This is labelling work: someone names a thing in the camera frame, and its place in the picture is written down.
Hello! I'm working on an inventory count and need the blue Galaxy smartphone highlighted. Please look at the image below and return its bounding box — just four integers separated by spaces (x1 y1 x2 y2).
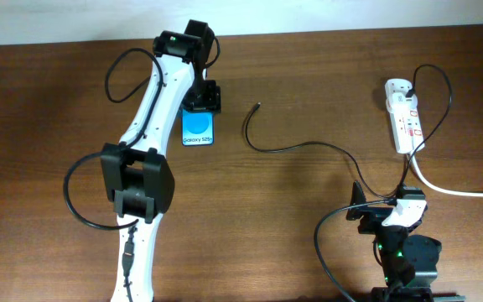
181 111 214 146

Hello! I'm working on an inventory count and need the black USB charging cable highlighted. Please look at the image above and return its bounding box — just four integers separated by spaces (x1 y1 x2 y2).
243 64 454 200

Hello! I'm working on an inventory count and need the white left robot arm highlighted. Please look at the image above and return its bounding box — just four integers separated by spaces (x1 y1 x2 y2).
101 20 221 301

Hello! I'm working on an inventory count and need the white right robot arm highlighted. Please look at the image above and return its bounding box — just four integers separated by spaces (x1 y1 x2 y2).
346 181 465 302

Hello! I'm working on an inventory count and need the white USB charger adapter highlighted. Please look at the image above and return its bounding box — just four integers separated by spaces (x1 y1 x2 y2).
386 92 418 113

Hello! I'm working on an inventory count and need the white power strip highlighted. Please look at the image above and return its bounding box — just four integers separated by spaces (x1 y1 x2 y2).
384 78 423 154

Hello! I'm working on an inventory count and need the white power strip cord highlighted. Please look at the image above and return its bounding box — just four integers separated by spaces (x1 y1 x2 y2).
408 153 483 200

